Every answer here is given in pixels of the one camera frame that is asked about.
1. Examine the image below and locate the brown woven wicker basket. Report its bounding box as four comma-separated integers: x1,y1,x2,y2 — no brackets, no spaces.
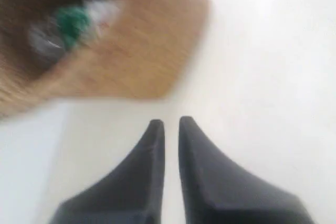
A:
1,0,209,118

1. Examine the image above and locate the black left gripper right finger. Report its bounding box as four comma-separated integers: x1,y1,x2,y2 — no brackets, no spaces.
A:
178,116,314,223

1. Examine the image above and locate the clear plastic bottle green label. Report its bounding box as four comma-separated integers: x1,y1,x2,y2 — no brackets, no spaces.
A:
27,0,124,67

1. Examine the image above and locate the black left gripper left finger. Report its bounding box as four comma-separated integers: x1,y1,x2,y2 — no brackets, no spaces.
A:
50,120,165,223

